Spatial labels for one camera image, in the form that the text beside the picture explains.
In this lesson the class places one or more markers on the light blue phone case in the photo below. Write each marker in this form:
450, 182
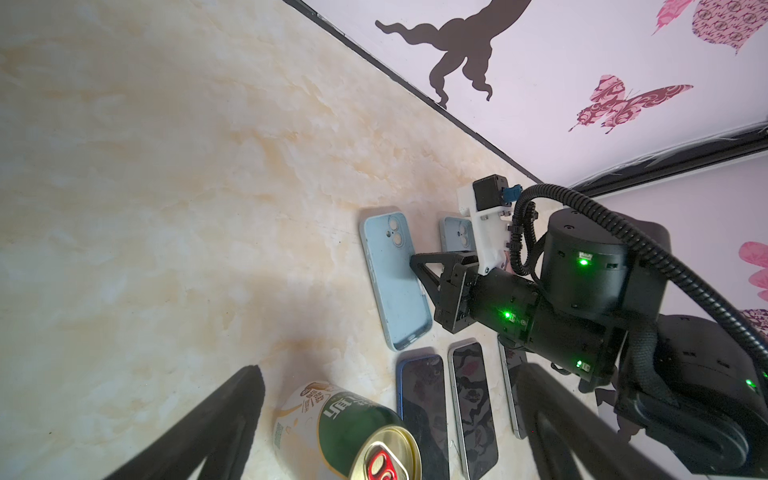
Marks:
456, 234

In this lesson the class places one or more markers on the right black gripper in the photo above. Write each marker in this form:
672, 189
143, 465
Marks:
450, 276

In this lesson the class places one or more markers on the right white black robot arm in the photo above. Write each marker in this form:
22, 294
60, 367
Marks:
591, 305

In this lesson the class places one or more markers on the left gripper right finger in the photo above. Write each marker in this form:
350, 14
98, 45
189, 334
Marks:
562, 431

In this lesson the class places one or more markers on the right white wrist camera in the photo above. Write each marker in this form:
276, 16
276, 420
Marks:
488, 203

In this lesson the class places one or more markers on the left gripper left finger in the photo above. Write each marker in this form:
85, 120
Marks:
213, 441

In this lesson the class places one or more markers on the green gold drink can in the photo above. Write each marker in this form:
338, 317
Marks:
324, 431

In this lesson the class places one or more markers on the black phone sideways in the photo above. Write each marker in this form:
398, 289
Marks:
476, 433

